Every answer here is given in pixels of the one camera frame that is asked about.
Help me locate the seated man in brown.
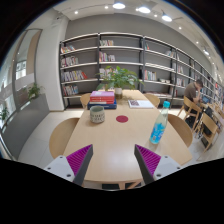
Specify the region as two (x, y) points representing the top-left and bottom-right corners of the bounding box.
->
(183, 78), (204, 116)

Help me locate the green patterned ceramic cup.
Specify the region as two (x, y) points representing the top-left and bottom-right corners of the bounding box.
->
(90, 106), (105, 123)

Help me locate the slatted wooden chair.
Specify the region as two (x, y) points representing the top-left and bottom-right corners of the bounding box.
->
(179, 97), (202, 128)
(200, 113), (218, 151)

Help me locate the red middle book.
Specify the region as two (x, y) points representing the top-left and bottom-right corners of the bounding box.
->
(90, 96), (114, 104)

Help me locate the wooden chair near right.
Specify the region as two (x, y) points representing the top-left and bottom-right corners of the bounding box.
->
(168, 114), (193, 147)

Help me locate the wooden chair near left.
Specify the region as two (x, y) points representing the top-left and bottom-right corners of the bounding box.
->
(49, 118), (79, 158)

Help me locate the clear blue water bottle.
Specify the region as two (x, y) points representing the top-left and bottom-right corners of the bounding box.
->
(150, 101), (170, 144)

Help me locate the open white magazine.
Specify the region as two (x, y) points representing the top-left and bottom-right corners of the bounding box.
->
(128, 100), (154, 109)

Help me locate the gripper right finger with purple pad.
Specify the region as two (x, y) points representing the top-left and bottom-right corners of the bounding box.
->
(134, 145), (181, 184)

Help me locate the wooden chair far left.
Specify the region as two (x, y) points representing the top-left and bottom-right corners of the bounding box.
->
(80, 93), (90, 107)

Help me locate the green potted plant white pot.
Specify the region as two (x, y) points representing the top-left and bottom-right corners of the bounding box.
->
(96, 66), (142, 99)

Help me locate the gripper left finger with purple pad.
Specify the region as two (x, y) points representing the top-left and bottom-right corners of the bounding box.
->
(44, 144), (93, 186)

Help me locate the pink top book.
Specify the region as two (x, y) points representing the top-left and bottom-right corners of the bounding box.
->
(90, 91), (114, 98)

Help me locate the large grey bookshelf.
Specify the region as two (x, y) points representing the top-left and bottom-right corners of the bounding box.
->
(59, 32), (223, 108)

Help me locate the dark blue bottom book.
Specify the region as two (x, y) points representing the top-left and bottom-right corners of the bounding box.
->
(87, 101), (117, 110)

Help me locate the small plant by window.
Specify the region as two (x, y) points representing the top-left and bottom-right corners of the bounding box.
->
(28, 83), (43, 100)

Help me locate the wooden chair far right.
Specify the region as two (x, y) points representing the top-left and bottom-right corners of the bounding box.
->
(144, 93), (160, 107)

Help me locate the round red coaster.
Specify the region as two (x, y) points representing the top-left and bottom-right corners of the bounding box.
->
(116, 115), (128, 123)

